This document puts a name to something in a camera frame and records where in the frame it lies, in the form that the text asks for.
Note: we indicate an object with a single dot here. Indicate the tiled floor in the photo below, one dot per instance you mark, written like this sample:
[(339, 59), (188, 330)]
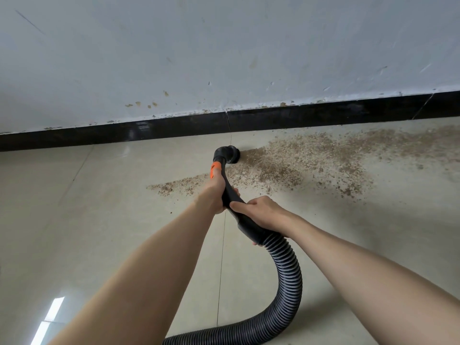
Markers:
[(86, 226)]

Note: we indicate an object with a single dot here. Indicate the person's left forearm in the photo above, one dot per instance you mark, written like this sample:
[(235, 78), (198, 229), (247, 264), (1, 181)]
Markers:
[(136, 291)]

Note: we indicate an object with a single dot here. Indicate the brown sawdust dirt patch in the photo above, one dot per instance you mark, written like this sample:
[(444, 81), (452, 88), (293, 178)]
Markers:
[(323, 158)]

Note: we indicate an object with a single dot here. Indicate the person's left hand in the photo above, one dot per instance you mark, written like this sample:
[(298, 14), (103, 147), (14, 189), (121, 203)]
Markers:
[(212, 194)]

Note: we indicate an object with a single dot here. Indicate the person's right forearm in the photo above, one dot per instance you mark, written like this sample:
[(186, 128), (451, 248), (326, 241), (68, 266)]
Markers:
[(381, 276)]

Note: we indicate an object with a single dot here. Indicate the person's right hand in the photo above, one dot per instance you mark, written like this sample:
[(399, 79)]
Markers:
[(267, 213)]

